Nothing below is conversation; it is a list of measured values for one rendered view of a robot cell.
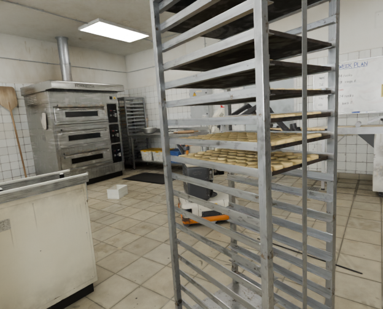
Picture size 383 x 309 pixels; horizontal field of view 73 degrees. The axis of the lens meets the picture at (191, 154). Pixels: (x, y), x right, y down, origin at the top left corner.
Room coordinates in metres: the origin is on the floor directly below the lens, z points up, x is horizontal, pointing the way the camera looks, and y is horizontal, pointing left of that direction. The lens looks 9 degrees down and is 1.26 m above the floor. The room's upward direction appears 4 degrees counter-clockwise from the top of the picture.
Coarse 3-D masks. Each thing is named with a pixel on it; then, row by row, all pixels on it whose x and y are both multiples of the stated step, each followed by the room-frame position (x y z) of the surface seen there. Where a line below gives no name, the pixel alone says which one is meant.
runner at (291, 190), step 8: (232, 176) 1.55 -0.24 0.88; (248, 184) 1.41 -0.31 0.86; (256, 184) 1.40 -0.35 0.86; (272, 184) 1.31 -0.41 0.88; (288, 192) 1.22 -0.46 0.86; (296, 192) 1.20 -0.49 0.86; (312, 192) 1.14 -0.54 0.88; (320, 192) 1.11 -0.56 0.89; (320, 200) 1.08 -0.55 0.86; (328, 200) 1.07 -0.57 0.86
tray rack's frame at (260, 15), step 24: (264, 0) 0.81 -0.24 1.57; (336, 0) 1.07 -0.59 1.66; (264, 24) 0.81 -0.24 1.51; (336, 24) 1.07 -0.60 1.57; (264, 48) 0.81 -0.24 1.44; (336, 48) 1.07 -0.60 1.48; (264, 72) 0.80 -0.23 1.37; (336, 72) 1.07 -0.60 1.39; (264, 96) 0.80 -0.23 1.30; (336, 96) 1.07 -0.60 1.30; (264, 120) 0.80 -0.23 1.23; (336, 120) 1.08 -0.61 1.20; (264, 144) 0.80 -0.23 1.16; (336, 144) 1.08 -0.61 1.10; (264, 168) 0.80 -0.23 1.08; (336, 168) 1.08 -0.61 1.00; (264, 192) 0.81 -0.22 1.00; (336, 192) 1.08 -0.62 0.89; (264, 216) 0.81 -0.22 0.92; (264, 240) 0.81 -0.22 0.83; (264, 264) 0.81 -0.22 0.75; (240, 288) 1.51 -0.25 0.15; (264, 288) 0.81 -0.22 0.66
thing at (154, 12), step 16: (160, 32) 1.31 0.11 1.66; (160, 48) 1.31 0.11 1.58; (160, 64) 1.30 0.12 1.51; (160, 80) 1.30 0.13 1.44; (160, 96) 1.29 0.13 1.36; (160, 112) 1.30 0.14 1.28; (160, 128) 1.31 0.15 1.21; (176, 240) 1.31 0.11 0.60; (176, 256) 1.30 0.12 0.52; (176, 272) 1.30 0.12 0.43; (176, 288) 1.29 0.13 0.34; (176, 304) 1.30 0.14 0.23
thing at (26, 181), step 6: (48, 174) 1.90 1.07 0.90; (54, 174) 1.93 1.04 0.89; (66, 174) 2.00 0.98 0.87; (12, 180) 1.75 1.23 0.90; (18, 180) 1.76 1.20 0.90; (24, 180) 1.78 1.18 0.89; (30, 180) 1.81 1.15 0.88; (36, 180) 1.84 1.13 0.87; (42, 180) 1.87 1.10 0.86; (48, 180) 1.90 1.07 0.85; (0, 186) 1.68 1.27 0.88; (6, 186) 1.70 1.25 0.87; (12, 186) 1.73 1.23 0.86; (18, 186) 1.75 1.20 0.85
